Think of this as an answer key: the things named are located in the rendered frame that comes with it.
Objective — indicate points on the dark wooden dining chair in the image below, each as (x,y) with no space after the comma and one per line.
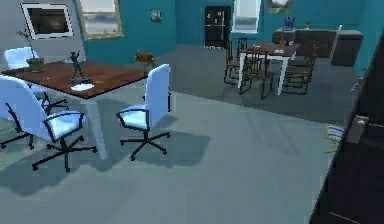
(242,44)
(230,66)
(256,75)
(301,73)

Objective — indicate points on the brown top white-legged desk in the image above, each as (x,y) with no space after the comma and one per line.
(100,77)

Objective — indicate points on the black room door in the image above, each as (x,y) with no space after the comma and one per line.
(360,150)

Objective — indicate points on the brown top white-legged dining table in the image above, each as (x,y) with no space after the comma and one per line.
(270,50)

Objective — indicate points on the white swivel office chair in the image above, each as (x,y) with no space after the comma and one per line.
(26,110)
(146,100)
(18,56)

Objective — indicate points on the dark kitchen counter cabinet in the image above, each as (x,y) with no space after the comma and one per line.
(320,43)

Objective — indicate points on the dark figure statue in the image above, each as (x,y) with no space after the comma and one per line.
(78,68)

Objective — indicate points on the blue box on counter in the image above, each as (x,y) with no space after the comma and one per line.
(288,23)

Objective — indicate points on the white framed window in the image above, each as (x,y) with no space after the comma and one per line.
(246,15)

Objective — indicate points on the small potted plant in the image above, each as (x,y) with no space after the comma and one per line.
(307,24)

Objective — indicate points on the wooden framed window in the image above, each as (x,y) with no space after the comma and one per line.
(100,18)

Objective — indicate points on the dark framed landscape picture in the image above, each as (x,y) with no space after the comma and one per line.
(278,4)

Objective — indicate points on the white paper sheet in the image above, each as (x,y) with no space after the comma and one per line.
(82,87)

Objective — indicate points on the black fridge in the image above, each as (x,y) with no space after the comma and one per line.
(217,26)

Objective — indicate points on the small framed wall picture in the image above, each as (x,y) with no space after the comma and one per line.
(155,15)

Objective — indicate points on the yellow striped folding chair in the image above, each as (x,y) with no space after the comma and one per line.
(333,135)

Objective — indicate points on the potted twig plant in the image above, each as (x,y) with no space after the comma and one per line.
(35,63)

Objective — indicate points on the white framed dark picture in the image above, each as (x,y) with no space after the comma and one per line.
(47,20)

